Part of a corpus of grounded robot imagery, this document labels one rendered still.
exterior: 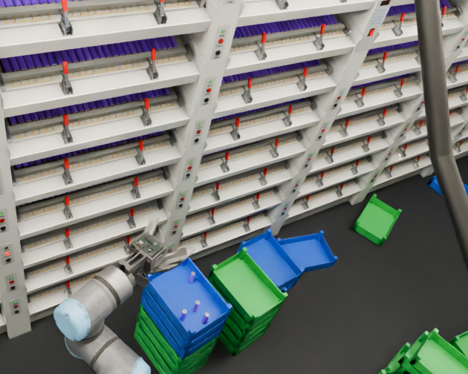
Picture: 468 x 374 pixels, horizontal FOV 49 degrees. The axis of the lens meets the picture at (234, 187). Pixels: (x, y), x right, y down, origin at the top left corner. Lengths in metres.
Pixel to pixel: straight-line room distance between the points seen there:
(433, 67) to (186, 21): 1.05
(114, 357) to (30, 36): 0.80
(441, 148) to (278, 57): 1.32
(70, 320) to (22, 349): 1.35
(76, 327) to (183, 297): 0.97
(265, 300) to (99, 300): 1.28
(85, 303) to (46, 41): 0.65
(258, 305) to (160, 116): 1.00
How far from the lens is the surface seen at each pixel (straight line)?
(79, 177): 1.84
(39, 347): 2.54
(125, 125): 1.75
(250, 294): 2.38
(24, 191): 1.81
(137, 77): 1.63
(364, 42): 2.16
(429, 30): 0.61
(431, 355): 2.72
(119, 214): 2.19
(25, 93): 1.54
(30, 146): 1.67
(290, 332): 2.73
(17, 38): 1.41
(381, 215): 3.44
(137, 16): 1.53
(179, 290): 2.13
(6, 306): 2.31
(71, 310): 1.20
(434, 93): 0.62
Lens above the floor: 2.31
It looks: 47 degrees down
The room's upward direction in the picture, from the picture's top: 19 degrees clockwise
